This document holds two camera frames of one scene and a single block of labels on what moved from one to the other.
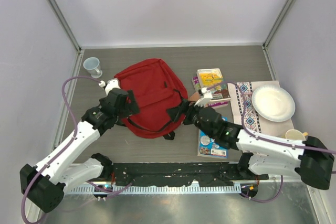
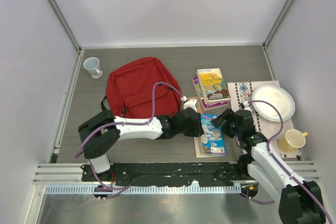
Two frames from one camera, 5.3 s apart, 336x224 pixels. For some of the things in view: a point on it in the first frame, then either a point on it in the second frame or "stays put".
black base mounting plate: x=216 y=173 stays put
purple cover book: x=214 y=105 stays put
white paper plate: x=273 y=103 stays put
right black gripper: x=176 y=112 to x=228 y=115
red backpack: x=156 y=89 stays put
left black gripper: x=132 y=107 to x=198 y=130
